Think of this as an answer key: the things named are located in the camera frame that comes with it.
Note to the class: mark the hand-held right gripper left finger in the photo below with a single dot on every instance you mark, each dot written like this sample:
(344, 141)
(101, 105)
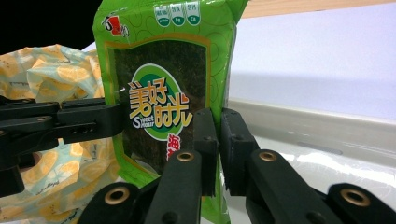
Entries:
(180, 186)

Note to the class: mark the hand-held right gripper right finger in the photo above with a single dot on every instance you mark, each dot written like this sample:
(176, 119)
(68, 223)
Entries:
(274, 186)

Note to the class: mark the orange print cloth bag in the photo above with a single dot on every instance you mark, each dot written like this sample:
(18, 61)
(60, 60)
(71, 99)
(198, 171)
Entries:
(62, 74)

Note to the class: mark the white plastic tray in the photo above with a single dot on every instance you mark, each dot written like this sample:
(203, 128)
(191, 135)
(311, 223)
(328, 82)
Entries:
(311, 130)

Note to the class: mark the green seaweed snack packet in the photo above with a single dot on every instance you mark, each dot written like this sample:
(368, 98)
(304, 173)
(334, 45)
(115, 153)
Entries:
(162, 53)

